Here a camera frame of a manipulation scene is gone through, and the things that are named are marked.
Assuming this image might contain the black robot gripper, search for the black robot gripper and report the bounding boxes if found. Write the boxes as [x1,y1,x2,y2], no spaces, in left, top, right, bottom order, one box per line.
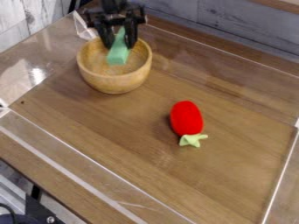
[84,0,146,49]

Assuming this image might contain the green rectangular block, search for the green rectangular block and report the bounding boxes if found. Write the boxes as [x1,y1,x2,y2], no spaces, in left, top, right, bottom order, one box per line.
[106,27,129,65]

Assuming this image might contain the brown wooden bowl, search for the brown wooden bowl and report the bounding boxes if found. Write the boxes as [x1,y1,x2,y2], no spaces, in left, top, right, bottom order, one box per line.
[76,38,153,94]

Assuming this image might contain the red plush strawberry toy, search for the red plush strawberry toy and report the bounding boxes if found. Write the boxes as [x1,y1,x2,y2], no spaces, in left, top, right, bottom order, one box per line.
[169,101,208,148]

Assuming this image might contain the clear acrylic table enclosure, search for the clear acrylic table enclosure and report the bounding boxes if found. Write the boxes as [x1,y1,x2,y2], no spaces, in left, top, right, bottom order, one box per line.
[0,15,299,224]

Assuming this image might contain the black metal bracket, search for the black metal bracket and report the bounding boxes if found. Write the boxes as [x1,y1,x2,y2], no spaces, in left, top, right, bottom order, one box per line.
[23,185,65,224]

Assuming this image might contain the black cable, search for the black cable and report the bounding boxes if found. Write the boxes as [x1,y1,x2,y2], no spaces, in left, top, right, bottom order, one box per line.
[0,203,18,224]

